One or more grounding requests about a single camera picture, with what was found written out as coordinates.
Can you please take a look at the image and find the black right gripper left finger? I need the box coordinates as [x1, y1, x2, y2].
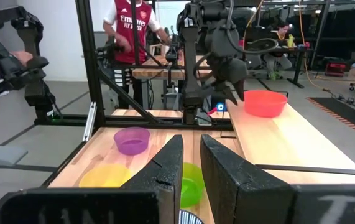
[0, 134, 185, 224]

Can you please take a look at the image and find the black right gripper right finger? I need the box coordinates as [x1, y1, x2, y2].
[200, 134, 355, 224]

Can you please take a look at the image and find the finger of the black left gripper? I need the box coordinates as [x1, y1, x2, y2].
[233, 77, 246, 102]
[220, 86, 239, 106]

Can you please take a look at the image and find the green plastic bowl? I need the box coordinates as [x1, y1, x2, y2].
[180, 162, 206, 209]

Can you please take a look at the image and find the dark white patterned bowl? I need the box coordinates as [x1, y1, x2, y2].
[178, 208, 205, 224]

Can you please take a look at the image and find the yellow plastic bowl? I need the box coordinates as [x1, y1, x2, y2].
[78, 163, 135, 189]

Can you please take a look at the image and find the purple plastic bowl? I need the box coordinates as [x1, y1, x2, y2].
[113, 126, 151, 156]

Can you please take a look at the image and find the wooden shelf with black legs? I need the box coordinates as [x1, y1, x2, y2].
[220, 89, 355, 185]

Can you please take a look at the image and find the orange plastic bowl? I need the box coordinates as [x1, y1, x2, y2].
[244, 89, 288, 119]

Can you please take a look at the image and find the person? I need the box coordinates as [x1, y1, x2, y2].
[102, 0, 172, 110]
[263, 21, 293, 80]

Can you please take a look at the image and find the black background desk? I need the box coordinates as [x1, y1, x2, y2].
[245, 43, 315, 90]

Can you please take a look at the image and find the yellow toy figure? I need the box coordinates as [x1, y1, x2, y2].
[286, 33, 296, 49]

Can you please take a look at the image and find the wooden background table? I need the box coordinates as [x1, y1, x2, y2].
[131, 54, 213, 80]

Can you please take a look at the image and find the red box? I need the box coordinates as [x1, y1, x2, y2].
[324, 61, 346, 78]

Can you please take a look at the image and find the person's hand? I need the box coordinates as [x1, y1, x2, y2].
[0, 50, 34, 84]

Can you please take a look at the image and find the orange hanging cable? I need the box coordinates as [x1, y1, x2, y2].
[297, 0, 324, 91]

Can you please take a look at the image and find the silver aluminium bracket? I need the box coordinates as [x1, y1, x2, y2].
[82, 101, 98, 143]

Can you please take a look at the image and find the black metal table frame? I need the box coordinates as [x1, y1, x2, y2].
[33, 0, 234, 189]

